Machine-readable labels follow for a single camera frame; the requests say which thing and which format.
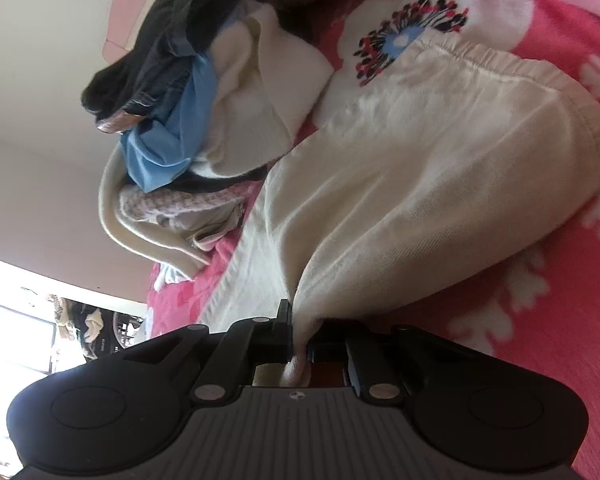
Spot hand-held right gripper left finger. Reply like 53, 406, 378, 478
112, 299, 294, 406

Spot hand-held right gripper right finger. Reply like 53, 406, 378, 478
306, 320, 487, 406

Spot beige cargo pants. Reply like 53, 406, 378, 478
200, 40, 600, 388

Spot white thin garment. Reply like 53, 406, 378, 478
154, 259, 193, 292

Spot wheelchair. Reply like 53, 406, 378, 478
52, 294, 147, 362

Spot pink floral bedsheet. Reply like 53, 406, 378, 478
145, 0, 600, 480

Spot light blue cloth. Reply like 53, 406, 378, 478
119, 52, 217, 192

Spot cream knit sweater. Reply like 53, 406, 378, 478
97, 0, 334, 272

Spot blue jeans with leather patch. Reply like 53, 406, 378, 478
96, 72, 197, 135

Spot bright window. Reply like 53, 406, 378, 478
0, 252, 58, 378

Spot dark grey garment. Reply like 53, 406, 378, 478
81, 0, 263, 117

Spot pink and white headboard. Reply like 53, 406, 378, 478
101, 0, 170, 62

